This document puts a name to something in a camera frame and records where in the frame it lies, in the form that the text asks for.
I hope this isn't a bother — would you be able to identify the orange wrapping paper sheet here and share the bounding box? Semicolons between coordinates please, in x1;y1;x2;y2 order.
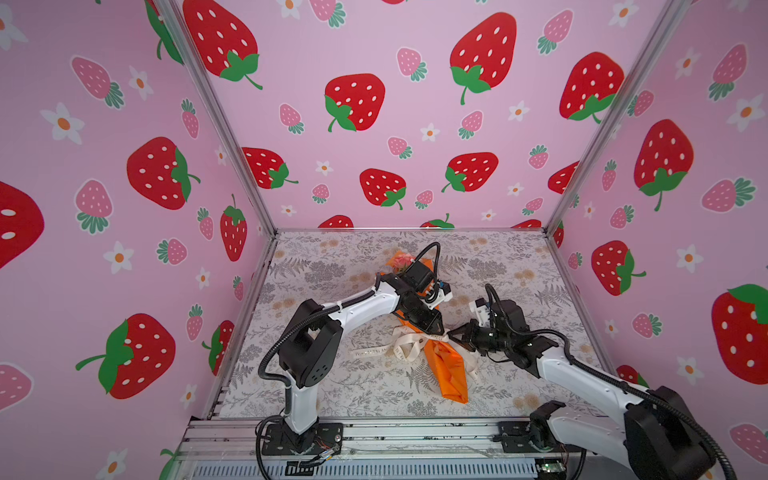
385;251;470;405

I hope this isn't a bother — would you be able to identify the cream ribbon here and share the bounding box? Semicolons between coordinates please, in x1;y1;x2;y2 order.
350;326;478;382

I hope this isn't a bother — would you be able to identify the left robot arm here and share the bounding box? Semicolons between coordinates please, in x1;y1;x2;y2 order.
257;260;452;440

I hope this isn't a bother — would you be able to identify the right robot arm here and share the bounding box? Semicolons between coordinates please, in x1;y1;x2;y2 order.
448;297;737;479

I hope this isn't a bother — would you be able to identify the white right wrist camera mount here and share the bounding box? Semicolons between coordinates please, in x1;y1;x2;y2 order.
469;298;492;328

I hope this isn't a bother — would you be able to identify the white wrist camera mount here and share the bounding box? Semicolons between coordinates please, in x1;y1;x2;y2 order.
431;282;453;306
469;298;492;328

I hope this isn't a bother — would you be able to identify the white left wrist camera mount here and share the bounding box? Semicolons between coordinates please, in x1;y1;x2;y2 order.
431;282;453;306

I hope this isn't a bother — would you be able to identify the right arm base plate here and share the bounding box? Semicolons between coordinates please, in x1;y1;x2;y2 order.
492;421;581;454

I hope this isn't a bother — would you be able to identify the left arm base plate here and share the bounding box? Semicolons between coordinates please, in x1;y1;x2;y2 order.
259;422;344;456

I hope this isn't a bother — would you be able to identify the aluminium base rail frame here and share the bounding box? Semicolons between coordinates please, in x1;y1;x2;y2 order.
173;416;679;480

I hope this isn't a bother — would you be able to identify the right vertical aluminium post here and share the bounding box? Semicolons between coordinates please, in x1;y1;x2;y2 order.
543;0;690;240

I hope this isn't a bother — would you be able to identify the vertical aluminium post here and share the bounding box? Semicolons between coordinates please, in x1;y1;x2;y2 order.
543;0;690;240
157;0;278;238

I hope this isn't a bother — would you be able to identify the left vertical aluminium post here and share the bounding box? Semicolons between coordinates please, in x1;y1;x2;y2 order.
157;0;278;238

